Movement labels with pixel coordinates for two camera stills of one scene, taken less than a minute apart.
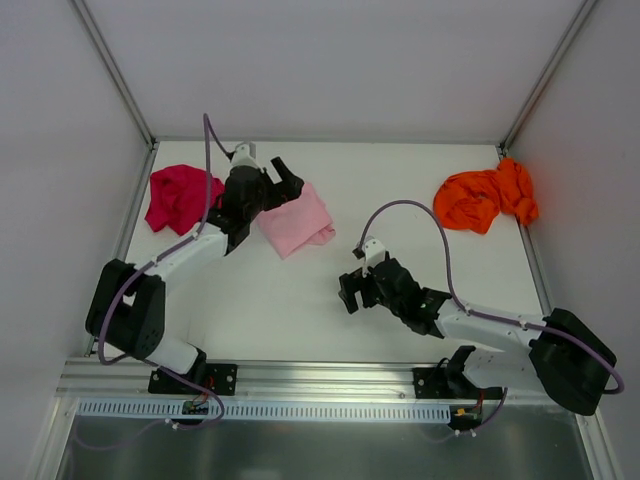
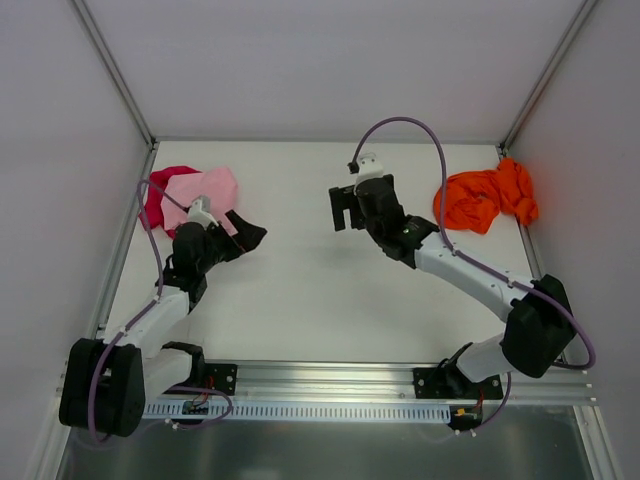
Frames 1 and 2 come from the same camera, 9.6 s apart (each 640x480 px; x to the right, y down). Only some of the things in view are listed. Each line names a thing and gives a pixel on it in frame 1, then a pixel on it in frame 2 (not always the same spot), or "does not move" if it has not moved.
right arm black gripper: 365,288 -> 353,206
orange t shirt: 473,200 does not move
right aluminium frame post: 545,77 does not move
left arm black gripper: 273,191 -> 229,238
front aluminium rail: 507,379 does not move
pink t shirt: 298,223 -> 218,184
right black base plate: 436,383 does not move
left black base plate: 218,378 does not move
